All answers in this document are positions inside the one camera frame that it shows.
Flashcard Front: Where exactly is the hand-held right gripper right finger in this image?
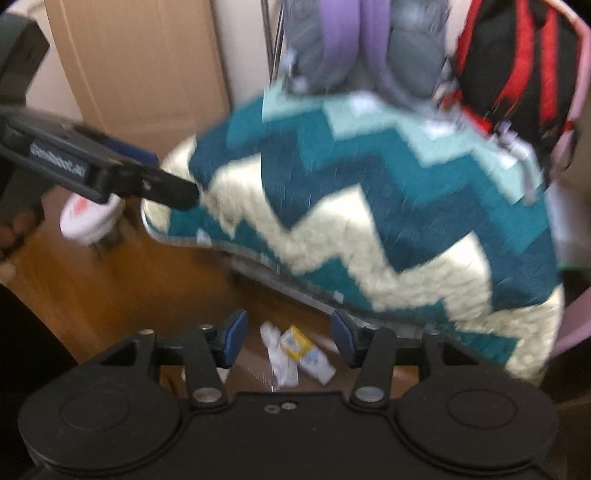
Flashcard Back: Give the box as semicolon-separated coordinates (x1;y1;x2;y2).
331;309;482;409

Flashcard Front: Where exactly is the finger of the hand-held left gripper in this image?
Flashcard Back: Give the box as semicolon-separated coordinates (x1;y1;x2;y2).
113;159;202;212
95;131;160;168

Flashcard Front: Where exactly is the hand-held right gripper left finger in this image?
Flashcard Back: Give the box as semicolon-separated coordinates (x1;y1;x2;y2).
99;308;250;409

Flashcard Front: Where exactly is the yellow white wrapper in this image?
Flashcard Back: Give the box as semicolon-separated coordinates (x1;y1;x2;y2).
280;325;337;387

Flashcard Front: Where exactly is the person's left hand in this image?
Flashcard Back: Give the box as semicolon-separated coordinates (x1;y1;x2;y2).
0;211;37;261

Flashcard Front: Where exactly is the beige wooden door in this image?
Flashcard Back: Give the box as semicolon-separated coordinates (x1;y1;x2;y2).
44;0;232;160

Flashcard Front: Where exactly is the teal white zigzag blanket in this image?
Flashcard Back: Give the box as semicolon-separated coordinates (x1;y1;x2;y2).
140;84;567;383

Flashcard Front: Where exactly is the pink chair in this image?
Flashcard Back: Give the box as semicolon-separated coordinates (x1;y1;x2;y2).
549;0;591;358

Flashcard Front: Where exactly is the purple grey backpack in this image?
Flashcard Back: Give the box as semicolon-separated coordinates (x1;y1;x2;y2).
281;0;457;106

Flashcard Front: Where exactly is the red black backpack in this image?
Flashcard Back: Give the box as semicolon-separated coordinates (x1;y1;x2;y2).
444;0;580;155

